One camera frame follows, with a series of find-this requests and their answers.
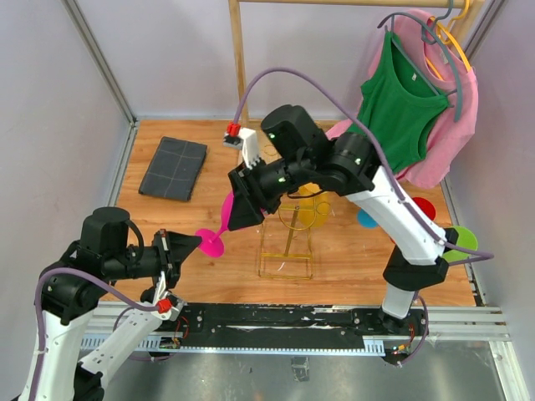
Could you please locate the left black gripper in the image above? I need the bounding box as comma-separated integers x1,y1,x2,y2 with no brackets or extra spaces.
107,226,203,291

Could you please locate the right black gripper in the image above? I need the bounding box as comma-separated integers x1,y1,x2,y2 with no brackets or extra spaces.
227,152,313,230

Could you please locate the pink wine glass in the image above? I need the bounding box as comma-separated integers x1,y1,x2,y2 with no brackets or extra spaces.
196,192,234,258

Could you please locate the yellow wine glass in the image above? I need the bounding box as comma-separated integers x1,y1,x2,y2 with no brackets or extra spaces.
298,183,331,229

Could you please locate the blue wine glass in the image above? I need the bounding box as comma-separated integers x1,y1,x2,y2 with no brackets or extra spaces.
356,209,378,229

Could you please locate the red wine glass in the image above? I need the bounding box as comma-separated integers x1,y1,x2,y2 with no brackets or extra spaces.
412,196,436,221

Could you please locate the green wine glass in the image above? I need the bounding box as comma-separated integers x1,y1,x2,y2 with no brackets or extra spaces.
442,226,479,263

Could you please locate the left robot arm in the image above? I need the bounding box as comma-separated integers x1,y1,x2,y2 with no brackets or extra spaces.
18,206,202,400

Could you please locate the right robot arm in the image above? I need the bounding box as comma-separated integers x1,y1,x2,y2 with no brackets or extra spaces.
223,104,450,334

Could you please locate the wooden clothes rack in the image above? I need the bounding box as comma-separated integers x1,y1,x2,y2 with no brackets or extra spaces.
228,0,486,124

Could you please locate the folded dark grey cloth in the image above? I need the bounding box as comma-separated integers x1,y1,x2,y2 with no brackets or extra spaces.
138,137,208,202

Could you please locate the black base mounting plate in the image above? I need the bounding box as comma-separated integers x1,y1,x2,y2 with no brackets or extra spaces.
155,303,424,350

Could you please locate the green tank top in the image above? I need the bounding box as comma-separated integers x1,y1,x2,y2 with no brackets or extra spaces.
357,31,450,174

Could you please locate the pink t-shirt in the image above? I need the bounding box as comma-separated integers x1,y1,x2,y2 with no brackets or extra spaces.
321,8,479,191

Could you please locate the yellow clothes hanger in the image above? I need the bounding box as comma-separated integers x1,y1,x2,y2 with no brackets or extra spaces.
426,0,473,73

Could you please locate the gold wire glass rack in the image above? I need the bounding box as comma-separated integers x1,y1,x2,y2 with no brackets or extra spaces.
257,186,318,280

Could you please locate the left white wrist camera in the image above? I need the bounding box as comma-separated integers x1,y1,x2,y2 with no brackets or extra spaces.
151,273,186,321

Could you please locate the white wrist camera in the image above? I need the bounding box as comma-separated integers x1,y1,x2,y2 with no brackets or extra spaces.
222,122,262,170
151,273,186,321

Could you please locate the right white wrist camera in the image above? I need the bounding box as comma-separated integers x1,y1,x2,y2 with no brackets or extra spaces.
222,122,262,170

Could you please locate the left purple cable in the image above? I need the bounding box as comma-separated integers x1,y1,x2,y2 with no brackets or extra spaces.
28,266,179,401

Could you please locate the aluminium frame rail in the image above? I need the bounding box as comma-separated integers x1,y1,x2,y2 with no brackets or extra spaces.
61,0,137,126

